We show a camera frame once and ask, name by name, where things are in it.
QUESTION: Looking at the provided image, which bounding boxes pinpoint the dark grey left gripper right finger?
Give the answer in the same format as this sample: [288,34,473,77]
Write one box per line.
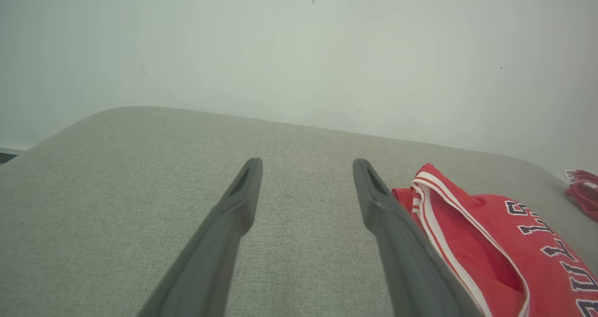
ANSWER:
[352,158,484,317]

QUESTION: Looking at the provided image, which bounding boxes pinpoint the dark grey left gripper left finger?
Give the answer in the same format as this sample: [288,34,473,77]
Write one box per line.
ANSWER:
[138,158,263,317]

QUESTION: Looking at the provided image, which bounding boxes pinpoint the red jersey with navy lettering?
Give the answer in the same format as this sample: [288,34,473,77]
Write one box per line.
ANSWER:
[392,163,598,317]

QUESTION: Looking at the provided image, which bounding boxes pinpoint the red garment with white hem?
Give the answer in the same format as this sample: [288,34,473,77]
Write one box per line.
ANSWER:
[564,169,598,223]

